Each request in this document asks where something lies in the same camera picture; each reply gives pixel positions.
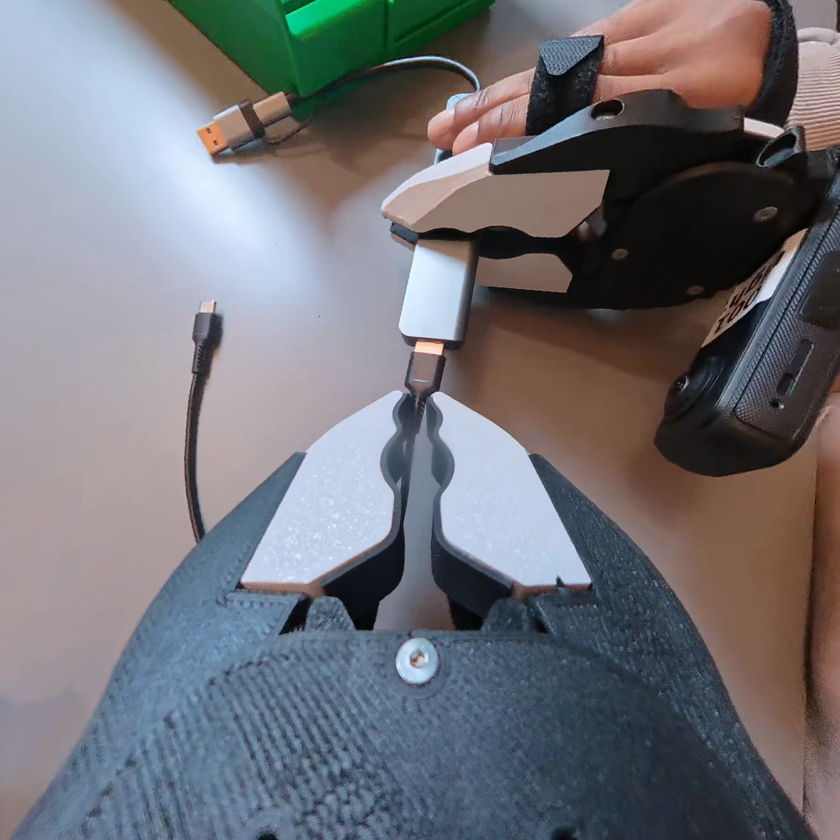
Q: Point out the person's right forearm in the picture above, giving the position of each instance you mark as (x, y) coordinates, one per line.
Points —
(817, 85)

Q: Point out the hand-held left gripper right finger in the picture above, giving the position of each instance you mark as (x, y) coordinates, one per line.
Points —
(505, 518)

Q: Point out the grey usb hub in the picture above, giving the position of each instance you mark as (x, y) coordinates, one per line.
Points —
(436, 295)

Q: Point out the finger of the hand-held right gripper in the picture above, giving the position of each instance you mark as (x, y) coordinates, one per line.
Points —
(472, 197)
(525, 272)

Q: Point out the green plastic bin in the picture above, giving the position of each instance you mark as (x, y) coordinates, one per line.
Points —
(341, 39)

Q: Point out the person's right hand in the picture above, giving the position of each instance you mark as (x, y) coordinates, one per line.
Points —
(676, 46)

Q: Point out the person's beige hoodie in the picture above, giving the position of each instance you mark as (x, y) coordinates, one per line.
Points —
(827, 623)

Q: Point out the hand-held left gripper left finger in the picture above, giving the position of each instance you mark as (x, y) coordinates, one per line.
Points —
(328, 518)

